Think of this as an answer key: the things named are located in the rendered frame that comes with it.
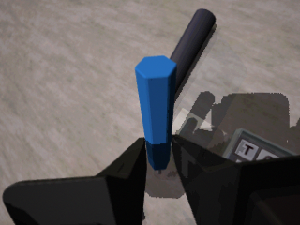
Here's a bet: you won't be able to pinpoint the blue stylus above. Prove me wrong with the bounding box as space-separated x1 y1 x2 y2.
135 55 177 174

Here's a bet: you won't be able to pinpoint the grey keyboard with white letter keys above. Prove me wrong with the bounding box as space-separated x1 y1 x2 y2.
222 128 299 163

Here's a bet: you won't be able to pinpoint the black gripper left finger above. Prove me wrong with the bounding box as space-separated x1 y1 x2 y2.
2 137 147 225

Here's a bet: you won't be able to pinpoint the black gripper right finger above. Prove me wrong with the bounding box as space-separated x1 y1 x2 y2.
172 134 300 225

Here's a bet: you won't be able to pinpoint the dark grey cylinder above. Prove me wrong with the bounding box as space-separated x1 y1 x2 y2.
170 9 216 94

